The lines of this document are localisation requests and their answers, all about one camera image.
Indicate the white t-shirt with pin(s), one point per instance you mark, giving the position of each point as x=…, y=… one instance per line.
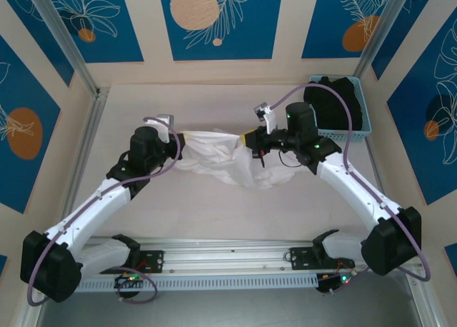
x=214, y=152

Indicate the light blue plastic basket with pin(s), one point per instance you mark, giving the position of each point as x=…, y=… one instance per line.
x=342, y=137

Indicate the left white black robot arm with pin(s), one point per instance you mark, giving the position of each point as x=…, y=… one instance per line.
x=93, y=209

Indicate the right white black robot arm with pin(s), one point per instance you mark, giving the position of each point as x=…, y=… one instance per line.
x=357, y=191

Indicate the black garment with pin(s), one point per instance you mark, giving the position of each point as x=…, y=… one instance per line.
x=326, y=105

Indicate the small circuit board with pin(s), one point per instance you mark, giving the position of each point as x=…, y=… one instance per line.
x=130, y=279
x=342, y=279

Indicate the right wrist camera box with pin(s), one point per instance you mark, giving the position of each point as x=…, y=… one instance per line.
x=266, y=113

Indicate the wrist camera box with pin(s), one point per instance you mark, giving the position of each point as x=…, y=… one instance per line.
x=266, y=113
x=165, y=121

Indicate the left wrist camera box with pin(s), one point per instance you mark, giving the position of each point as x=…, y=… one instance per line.
x=165, y=121

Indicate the aluminium table side rail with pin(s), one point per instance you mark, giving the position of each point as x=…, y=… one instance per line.
x=91, y=127
x=373, y=163

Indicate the blue floral wall panel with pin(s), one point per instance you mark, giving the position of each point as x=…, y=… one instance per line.
x=43, y=45
x=321, y=27
x=250, y=27
x=35, y=91
x=118, y=38
x=410, y=127
x=451, y=257
x=3, y=266
x=410, y=27

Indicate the aluminium mounting rail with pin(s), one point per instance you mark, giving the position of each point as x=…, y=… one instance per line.
x=232, y=257

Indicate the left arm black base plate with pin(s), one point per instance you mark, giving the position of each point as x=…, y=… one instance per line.
x=155, y=261

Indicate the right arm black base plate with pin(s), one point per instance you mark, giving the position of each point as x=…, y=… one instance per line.
x=300, y=259

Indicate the aluminium frame post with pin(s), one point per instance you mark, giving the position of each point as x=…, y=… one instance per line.
x=378, y=30
x=64, y=41

